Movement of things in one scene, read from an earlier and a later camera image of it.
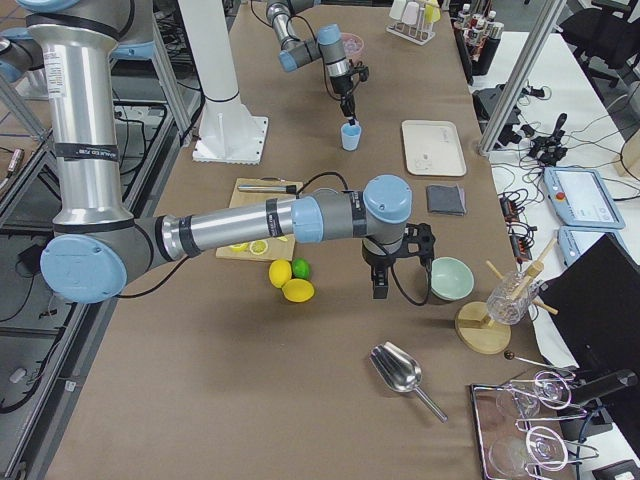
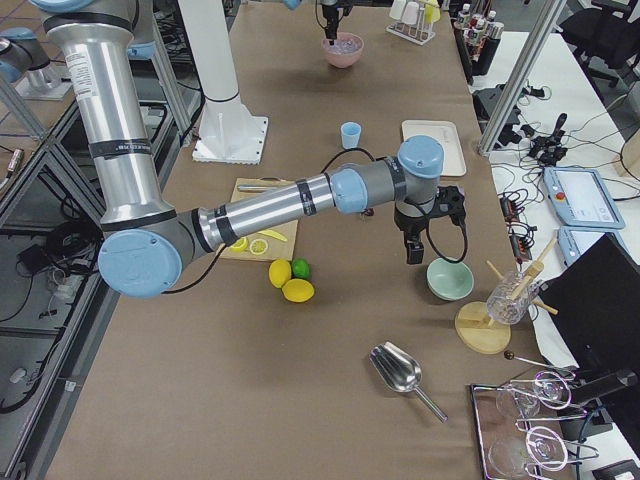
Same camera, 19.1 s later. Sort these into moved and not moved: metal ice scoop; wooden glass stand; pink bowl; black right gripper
Moved: black right gripper
Not moved: wooden glass stand; pink bowl; metal ice scoop
